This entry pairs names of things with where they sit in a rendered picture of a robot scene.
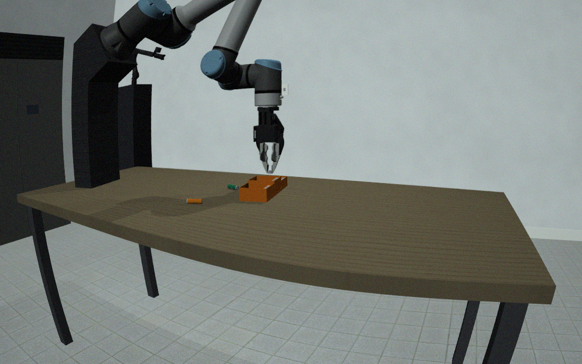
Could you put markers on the orange rack of bins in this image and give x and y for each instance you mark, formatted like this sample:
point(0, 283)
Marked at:
point(262, 188)

